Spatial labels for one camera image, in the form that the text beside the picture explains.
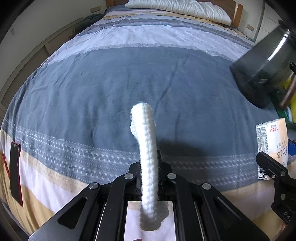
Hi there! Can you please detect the tissue pack beige white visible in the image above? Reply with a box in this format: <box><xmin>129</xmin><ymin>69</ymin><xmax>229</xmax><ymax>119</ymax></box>
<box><xmin>256</xmin><ymin>118</ymin><xmax>288</xmax><ymax>168</ymax></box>

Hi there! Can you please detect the white knitted cloth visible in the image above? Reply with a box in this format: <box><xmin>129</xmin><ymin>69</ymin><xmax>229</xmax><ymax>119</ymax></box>
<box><xmin>129</xmin><ymin>101</ymin><xmax>170</xmax><ymax>232</ymax></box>

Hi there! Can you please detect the smartphone with red case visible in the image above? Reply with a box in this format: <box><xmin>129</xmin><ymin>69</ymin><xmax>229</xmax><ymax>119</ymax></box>
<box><xmin>2</xmin><ymin>141</ymin><xmax>23</xmax><ymax>207</ymax></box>

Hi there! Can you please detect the green tray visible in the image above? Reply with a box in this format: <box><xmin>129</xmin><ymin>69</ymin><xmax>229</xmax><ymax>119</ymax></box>
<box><xmin>271</xmin><ymin>74</ymin><xmax>295</xmax><ymax>156</ymax></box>

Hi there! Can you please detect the striped blue bed quilt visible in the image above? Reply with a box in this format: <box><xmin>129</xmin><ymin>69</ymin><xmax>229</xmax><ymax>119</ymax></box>
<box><xmin>1</xmin><ymin>6</ymin><xmax>285</xmax><ymax>238</ymax></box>

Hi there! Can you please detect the dark green cloth bundle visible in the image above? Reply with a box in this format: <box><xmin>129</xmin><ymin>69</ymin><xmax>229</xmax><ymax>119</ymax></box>
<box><xmin>76</xmin><ymin>14</ymin><xmax>104</xmax><ymax>33</ymax></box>

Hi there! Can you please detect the wooden headboard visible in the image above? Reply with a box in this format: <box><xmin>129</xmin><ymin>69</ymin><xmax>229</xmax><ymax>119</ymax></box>
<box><xmin>105</xmin><ymin>0</ymin><xmax>243</xmax><ymax>28</ymax></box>

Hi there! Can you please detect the white pillow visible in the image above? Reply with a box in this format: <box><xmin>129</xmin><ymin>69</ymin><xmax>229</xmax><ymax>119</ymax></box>
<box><xmin>125</xmin><ymin>0</ymin><xmax>232</xmax><ymax>26</ymax></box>

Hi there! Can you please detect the smoky glass pitcher wooden handle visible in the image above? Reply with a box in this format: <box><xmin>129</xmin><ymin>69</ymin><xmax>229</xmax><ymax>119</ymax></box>
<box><xmin>230</xmin><ymin>22</ymin><xmax>295</xmax><ymax>108</ymax></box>

